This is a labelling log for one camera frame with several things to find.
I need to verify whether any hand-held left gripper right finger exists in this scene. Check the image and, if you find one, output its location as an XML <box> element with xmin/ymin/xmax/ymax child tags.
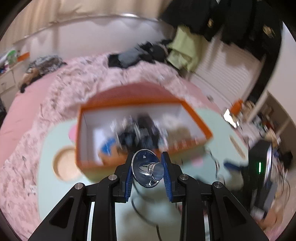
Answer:
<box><xmin>161</xmin><ymin>152</ymin><xmax>270</xmax><ymax>241</ymax></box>

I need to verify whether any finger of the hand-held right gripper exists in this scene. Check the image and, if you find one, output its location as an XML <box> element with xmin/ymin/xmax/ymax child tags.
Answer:
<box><xmin>224</xmin><ymin>161</ymin><xmax>250</xmax><ymax>172</ymax></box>

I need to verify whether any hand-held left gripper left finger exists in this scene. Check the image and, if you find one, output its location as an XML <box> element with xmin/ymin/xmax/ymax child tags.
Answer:
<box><xmin>28</xmin><ymin>152</ymin><xmax>137</xmax><ymax>241</ymax></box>

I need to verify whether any clear plastic cup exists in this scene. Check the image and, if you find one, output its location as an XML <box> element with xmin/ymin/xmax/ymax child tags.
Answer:
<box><xmin>131</xmin><ymin>149</ymin><xmax>165</xmax><ymax>188</ymax></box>

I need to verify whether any orange cardboard box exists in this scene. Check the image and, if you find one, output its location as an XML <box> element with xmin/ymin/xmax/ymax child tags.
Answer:
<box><xmin>75</xmin><ymin>82</ymin><xmax>213</xmax><ymax>172</ymax></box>

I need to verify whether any small glossy box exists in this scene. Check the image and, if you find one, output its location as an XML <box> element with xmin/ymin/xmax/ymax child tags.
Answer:
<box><xmin>223</xmin><ymin>109</ymin><xmax>240</xmax><ymax>128</ymax></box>

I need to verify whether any orange bottle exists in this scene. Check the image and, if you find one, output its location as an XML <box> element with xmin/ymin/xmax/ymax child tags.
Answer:
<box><xmin>231</xmin><ymin>100</ymin><xmax>244</xmax><ymax>115</ymax></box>

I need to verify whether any white shelf unit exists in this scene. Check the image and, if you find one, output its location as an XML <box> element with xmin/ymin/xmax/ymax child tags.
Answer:
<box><xmin>245</xmin><ymin>90</ymin><xmax>296</xmax><ymax>149</ymax></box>

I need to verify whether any white louvered door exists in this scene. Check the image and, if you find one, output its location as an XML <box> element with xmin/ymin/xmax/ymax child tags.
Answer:
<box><xmin>192</xmin><ymin>35</ymin><xmax>266</xmax><ymax>112</ymax></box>

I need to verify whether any pink floral blanket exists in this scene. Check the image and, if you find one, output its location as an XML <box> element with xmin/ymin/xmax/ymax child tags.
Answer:
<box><xmin>0</xmin><ymin>53</ymin><xmax>208</xmax><ymax>234</ymax></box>

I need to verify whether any pile of dark clothes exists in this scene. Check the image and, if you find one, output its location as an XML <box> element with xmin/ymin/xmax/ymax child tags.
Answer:
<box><xmin>107</xmin><ymin>42</ymin><xmax>171</xmax><ymax>69</ymax></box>

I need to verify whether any pink bedsheet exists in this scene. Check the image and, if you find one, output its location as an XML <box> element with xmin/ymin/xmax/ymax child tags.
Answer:
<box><xmin>0</xmin><ymin>74</ymin><xmax>67</xmax><ymax>130</ymax></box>

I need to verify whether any light green garment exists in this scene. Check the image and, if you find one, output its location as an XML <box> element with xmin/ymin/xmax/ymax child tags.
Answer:
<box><xmin>166</xmin><ymin>25</ymin><xmax>205</xmax><ymax>72</ymax></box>

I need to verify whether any brown and black garment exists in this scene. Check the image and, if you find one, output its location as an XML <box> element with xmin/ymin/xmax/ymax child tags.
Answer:
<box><xmin>20</xmin><ymin>68</ymin><xmax>41</xmax><ymax>93</ymax></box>

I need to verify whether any grey patterned garment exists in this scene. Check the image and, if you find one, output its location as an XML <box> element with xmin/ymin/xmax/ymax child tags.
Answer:
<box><xmin>28</xmin><ymin>56</ymin><xmax>67</xmax><ymax>75</ymax></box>

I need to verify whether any black jacket gold emblem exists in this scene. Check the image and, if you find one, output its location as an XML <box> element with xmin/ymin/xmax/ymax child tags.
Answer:
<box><xmin>220</xmin><ymin>0</ymin><xmax>285</xmax><ymax>61</ymax></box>
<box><xmin>159</xmin><ymin>0</ymin><xmax>222</xmax><ymax>42</ymax></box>

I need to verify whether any white padded headboard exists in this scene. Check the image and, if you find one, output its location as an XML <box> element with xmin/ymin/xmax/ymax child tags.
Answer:
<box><xmin>14</xmin><ymin>14</ymin><xmax>178</xmax><ymax>61</ymax></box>

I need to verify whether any white nightstand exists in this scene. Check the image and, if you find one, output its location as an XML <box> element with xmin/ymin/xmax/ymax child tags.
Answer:
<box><xmin>0</xmin><ymin>67</ymin><xmax>19</xmax><ymax>93</ymax></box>

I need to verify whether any green plastic item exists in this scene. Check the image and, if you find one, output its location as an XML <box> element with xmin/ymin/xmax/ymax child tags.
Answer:
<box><xmin>7</xmin><ymin>50</ymin><xmax>18</xmax><ymax>63</ymax></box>

